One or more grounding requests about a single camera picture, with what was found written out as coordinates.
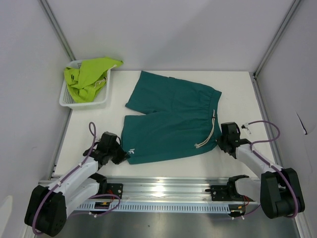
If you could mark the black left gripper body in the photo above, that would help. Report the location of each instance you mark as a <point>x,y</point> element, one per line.
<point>113,151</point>

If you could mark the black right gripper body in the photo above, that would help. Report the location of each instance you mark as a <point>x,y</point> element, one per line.
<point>221,141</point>

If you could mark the teal green shorts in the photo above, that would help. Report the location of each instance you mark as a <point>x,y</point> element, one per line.
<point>176,119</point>

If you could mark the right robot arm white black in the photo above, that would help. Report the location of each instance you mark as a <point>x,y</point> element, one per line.
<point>277,190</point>

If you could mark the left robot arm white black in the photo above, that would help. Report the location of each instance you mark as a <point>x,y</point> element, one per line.
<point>51,205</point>

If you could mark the lime green shorts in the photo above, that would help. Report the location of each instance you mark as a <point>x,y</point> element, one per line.
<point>85,83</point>

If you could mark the white plastic basket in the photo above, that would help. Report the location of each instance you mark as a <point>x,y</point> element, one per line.
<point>65,99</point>

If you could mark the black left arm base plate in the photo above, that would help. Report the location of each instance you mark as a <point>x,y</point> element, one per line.
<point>112,188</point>

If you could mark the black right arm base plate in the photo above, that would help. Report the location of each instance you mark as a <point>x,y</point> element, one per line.
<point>226,193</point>

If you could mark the slotted white cable duct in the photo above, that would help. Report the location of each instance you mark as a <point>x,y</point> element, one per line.
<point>156,207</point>

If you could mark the aluminium mounting rail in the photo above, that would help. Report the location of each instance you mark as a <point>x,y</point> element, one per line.
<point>166,190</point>

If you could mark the right aluminium frame post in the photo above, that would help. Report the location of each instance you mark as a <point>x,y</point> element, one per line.
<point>278,35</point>

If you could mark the aluminium frame post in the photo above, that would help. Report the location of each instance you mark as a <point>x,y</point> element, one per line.
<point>57,28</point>
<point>278,35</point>

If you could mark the left aluminium frame post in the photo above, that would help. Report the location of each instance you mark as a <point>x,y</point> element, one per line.
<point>57,28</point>

